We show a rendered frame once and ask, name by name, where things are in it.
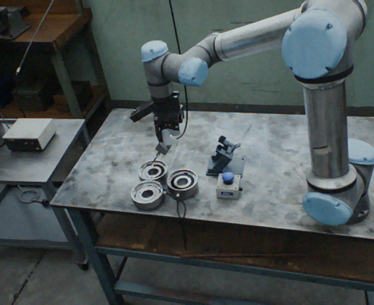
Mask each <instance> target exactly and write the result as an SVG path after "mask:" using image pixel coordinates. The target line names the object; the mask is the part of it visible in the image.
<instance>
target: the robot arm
mask: <svg viewBox="0 0 374 305"><path fill-rule="evenodd" d="M367 21H368V10H367V7H366V4H365V2H364V0H308V1H305V2H304V3H303V4H302V6H301V7H300V8H299V9H297V10H293V11H289V12H287V13H283V14H280V15H278V16H276V17H272V18H268V19H266V20H262V21H259V22H255V23H252V24H249V25H247V26H245V27H241V28H238V29H235V30H231V31H228V32H225V33H222V34H220V33H217V32H215V33H213V34H210V35H208V36H206V37H205V38H204V39H203V40H202V41H201V42H200V43H198V44H197V45H196V46H194V47H193V48H191V49H190V50H188V51H187V52H186V53H184V54H183V55H178V54H175V53H169V49H168V48H167V44H165V43H164V41H150V42H147V43H146V44H144V45H143V46H142V48H141V55H142V62H143V66H144V71H145V75H146V81H147V84H148V89H149V94H150V95H151V100H149V101H148V102H146V103H145V104H143V105H141V106H140V107H138V108H135V109H134V110H133V111H132V112H131V113H130V117H129V118H130V119H131V120H132V121H133V122H134V123H135V122H137V121H139V120H141V119H142V118H144V117H146V116H147V115H149V114H151V113H152V112H153V113H154V114H155V115H154V124H155V131H156V137H157V139H158V141H159V143H160V144H161V145H162V147H163V148H164V149H165V150H167V146H168V145H171V144H176V143H177V139H176V138H174V137H172V136H175V135H179V134H181V131H180V127H179V124H180V123H183V119H184V110H183V105H179V96H180V94H179V91H174V87H173V82H175V83H179V84H182V85H185V86H193V87H199V86H202V85H203V84H204V81H205V80H206V79H207V73H208V68H210V67H211V66H212V65H214V64H216V63H218V62H224V61H227V60H232V59H235V58H240V57H245V56H248V55H253V54H256V53H259V52H262V51H267V50H272V49H275V48H280V47H282V56H283V59H284V61H285V64H286V66H287V67H288V68H290V69H291V70H292V73H293V74H294V78H295V80H296V81H297V82H299V83H301V84H302V85H303V94H304V101H305V113H306V119H307V131H308V142H309V149H310V160H311V166H310V167H309V168H308V170H307V174H306V178H307V193H306V194H305V195H304V196H303V200H302V206H303V209H304V211H305V212H306V213H307V214H308V215H309V216H311V217H312V218H313V219H314V220H316V221H317V222H320V223H321V224H325V225H328V226H340V225H342V224H355V223H358V222H361V221H362V220H365V218H367V216H368V214H369V211H370V198H369V194H368V189H369V186H370V182H371V178H372V175H373V171H374V147H372V146H371V145H369V144H367V143H365V142H363V141H361V140H356V139H348V127H347V97H346V81H345V79H347V78H348V77H349V76H350V75H351V74H352V73H353V71H354V56H353V54H354V43H355V41H356V40H357V39H358V37H359V36H361V34H362V32H363V31H364V28H365V26H366V23H367ZM182 110H183V112H182ZM177 126H178V127H177ZM170 135H172V136H170Z"/></svg>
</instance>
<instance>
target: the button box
mask: <svg viewBox="0 0 374 305"><path fill-rule="evenodd" d="M239 191H242V187H240V175H234V179H233V180H231V181H229V182H227V181H224V180H223V179H222V173H220V174H219V177H218V183H217V186H216V195H217V198H224V199H229V200H238V198H239Z"/></svg>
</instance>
